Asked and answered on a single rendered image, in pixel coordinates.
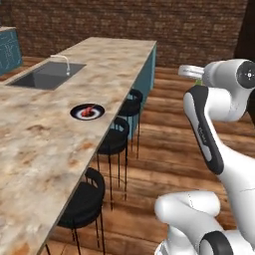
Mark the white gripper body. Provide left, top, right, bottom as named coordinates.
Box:
left=178, top=64, right=206, bottom=80

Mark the marble-topped teal island counter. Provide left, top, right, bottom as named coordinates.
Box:
left=0, top=36, right=157, bottom=255

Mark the red fish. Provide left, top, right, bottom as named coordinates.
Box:
left=81, top=104, right=96, bottom=118

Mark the black and white plate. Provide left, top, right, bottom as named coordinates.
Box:
left=70, top=103, right=107, bottom=122

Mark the black bar stool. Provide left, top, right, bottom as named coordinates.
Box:
left=96, top=117, right=130, bottom=211
left=44, top=166, right=107, bottom=255
left=118, top=88, right=144, bottom=160

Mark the white sink tap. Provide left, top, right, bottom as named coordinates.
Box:
left=49, top=54, right=72, bottom=77

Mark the grey sink basin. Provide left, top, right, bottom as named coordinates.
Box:
left=6, top=61, right=88, bottom=92

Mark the teal cupboard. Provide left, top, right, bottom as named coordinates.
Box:
left=0, top=26, right=24, bottom=77

